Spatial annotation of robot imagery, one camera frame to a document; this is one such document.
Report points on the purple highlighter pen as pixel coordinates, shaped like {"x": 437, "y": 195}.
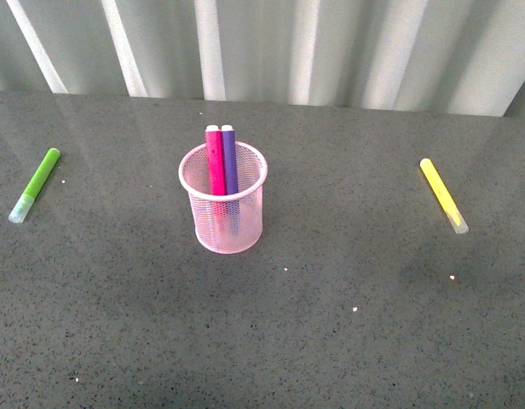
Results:
{"x": 231, "y": 177}

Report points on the pink highlighter pen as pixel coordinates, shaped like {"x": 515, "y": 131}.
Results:
{"x": 213, "y": 140}

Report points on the pink mesh pen cup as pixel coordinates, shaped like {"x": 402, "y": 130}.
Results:
{"x": 226, "y": 224}

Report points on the yellow highlighter pen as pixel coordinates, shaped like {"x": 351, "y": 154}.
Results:
{"x": 443, "y": 196}

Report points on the green highlighter pen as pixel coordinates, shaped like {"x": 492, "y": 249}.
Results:
{"x": 34, "y": 187}

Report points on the white pleated curtain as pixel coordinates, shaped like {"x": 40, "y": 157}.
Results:
{"x": 464, "y": 57}

